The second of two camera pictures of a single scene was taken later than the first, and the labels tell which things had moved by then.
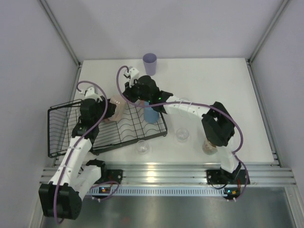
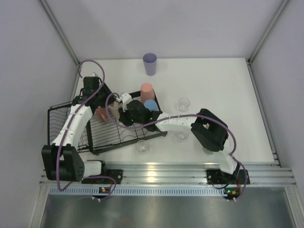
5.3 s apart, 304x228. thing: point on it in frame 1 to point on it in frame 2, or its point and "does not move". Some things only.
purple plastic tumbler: [150, 61] does not move
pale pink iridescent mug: [120, 108] does not move
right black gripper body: [134, 92] to [128, 118]
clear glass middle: [182, 134] does not move
